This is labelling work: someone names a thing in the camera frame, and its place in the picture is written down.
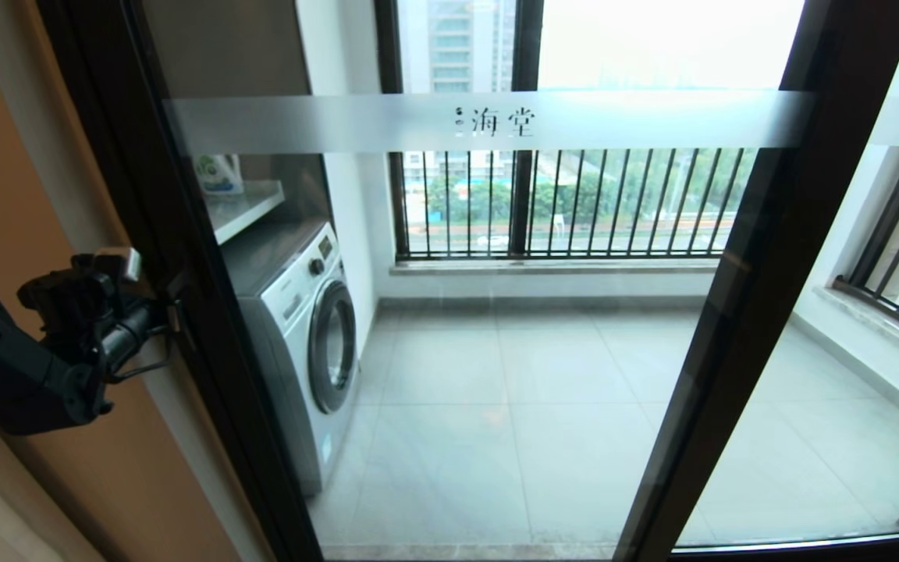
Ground glass sliding door with handle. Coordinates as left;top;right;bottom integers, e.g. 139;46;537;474
83;0;899;562

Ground white shelf board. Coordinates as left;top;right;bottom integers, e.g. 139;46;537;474
204;180;286;245

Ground silver front-load washing machine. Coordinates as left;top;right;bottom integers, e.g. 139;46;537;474
222;220;361;498

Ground white detergent bottle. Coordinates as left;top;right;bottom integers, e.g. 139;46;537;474
194;154;246;196

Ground dark brown niche panel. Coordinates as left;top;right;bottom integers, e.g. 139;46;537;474
144;0;333;229

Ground grey high-rise building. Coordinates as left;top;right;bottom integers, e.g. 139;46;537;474
403;0;517;94

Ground long stone window sill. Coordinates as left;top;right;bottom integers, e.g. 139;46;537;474
389;258;722;278

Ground long black window railing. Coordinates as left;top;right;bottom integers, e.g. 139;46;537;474
391;147;755;260

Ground short stone window sill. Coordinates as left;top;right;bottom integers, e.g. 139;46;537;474
812;283;899;374

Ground short black window railing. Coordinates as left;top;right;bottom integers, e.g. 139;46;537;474
836;78;899;346

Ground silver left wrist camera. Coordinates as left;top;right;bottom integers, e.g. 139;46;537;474
71;248;144;283

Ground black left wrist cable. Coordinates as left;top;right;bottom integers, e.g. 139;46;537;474
105;324;177;385

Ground dark outer door frame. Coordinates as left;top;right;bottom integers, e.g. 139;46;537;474
34;0;294;562

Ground black window frame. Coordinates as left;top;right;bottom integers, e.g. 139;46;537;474
375;0;544;260

